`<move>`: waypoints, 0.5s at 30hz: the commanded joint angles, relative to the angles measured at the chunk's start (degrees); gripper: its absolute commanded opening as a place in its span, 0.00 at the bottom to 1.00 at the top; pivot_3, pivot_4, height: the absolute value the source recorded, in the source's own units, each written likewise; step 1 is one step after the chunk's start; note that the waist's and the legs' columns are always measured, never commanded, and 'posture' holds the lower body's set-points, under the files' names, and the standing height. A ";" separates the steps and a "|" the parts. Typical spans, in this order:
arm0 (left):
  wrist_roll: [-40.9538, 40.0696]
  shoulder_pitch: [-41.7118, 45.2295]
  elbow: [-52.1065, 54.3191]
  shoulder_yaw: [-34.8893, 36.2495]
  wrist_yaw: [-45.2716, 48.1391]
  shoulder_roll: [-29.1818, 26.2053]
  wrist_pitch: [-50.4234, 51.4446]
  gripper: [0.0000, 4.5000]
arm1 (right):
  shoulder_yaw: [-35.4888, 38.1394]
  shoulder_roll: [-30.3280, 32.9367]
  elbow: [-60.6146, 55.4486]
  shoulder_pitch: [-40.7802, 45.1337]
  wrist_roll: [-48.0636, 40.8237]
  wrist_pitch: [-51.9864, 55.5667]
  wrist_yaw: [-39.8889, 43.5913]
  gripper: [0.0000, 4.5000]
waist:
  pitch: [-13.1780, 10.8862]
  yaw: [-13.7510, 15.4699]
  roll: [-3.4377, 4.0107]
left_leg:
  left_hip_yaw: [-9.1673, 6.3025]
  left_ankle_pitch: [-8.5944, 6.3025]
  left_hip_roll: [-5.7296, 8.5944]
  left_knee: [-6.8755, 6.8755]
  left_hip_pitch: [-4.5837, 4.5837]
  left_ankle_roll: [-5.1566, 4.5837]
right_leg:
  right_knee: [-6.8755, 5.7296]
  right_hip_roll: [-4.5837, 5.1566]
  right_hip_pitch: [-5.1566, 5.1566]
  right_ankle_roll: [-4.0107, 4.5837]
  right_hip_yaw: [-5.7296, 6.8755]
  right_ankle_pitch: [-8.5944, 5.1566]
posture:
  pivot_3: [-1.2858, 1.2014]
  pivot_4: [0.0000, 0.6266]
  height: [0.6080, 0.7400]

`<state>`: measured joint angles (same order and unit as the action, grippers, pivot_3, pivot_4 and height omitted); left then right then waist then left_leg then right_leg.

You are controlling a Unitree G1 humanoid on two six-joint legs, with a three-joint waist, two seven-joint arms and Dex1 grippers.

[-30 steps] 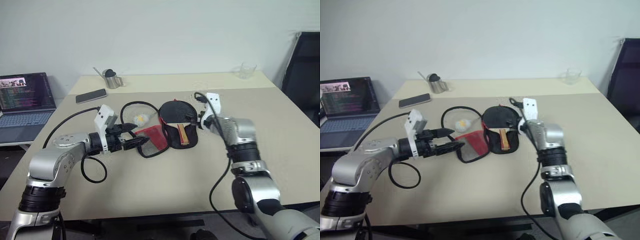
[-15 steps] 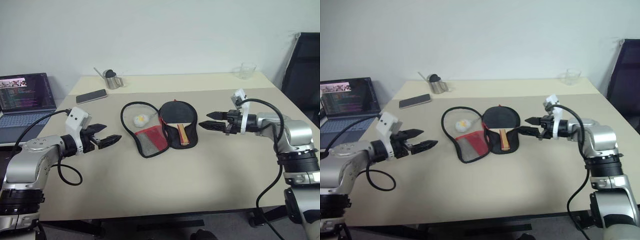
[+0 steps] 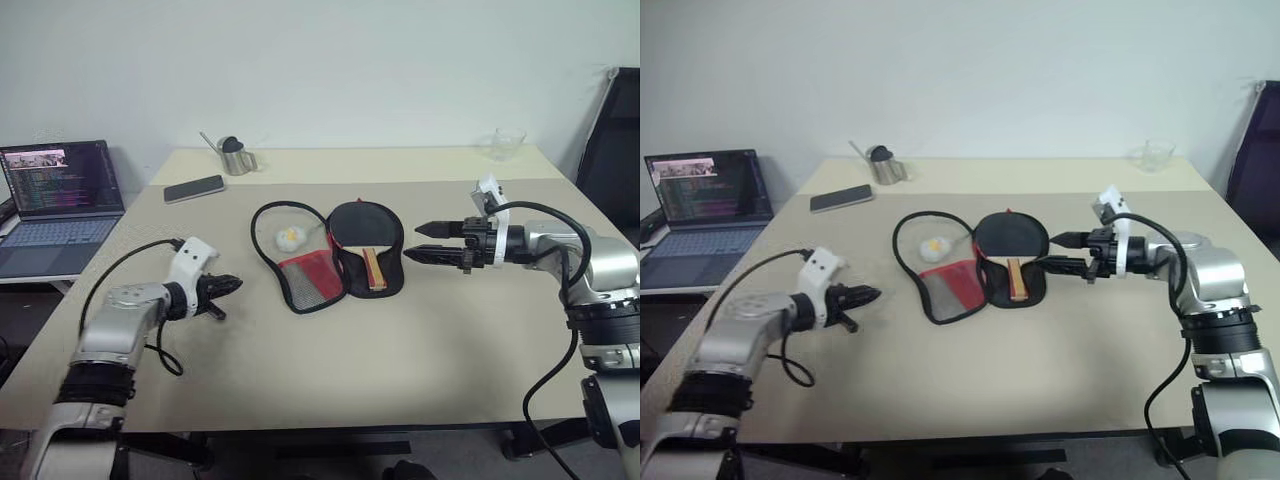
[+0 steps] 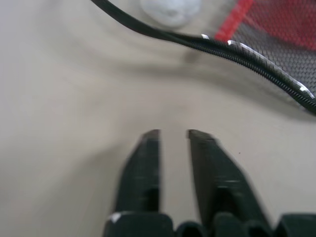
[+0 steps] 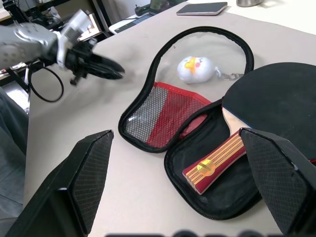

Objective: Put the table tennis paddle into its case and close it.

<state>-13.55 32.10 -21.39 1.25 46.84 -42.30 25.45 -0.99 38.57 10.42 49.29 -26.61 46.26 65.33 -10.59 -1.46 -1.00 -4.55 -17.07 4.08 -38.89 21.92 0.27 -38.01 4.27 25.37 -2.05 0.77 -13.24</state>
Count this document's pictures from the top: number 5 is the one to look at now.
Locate black table tennis paddle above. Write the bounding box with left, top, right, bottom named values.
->
left=182, top=62, right=316, bottom=196

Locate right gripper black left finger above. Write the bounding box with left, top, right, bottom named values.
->
left=4, top=129, right=115, bottom=237

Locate black zippered paddle case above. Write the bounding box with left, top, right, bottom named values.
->
left=118, top=26, right=316, bottom=222

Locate black handheld controller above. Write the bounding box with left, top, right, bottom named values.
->
left=134, top=3, right=152, bottom=16

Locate silver keychain chain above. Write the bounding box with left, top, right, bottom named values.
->
left=215, top=66, right=245, bottom=81

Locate smartphone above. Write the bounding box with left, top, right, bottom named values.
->
left=176, top=1, right=228, bottom=17

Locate white plush chick keychain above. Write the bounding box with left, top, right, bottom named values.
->
left=176, top=55, right=218, bottom=85

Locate dark grey cloth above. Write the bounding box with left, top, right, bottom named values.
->
left=0, top=86, right=30, bottom=224

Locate white laptop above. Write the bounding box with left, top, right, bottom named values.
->
left=108, top=11, right=157, bottom=35

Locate metal cup base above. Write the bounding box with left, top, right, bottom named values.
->
left=236, top=0, right=266, bottom=7

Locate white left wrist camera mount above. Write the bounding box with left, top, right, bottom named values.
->
left=56, top=9, right=96, bottom=68

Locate black metal shelf frame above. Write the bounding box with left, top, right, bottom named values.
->
left=90, top=0, right=112, bottom=38

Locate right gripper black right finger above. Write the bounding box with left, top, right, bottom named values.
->
left=238, top=127, right=316, bottom=237

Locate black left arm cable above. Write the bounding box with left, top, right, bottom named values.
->
left=28, top=66, right=65, bottom=103

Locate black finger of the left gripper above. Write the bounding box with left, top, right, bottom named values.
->
left=92, top=53, right=126, bottom=74
left=86, top=63, right=123, bottom=80

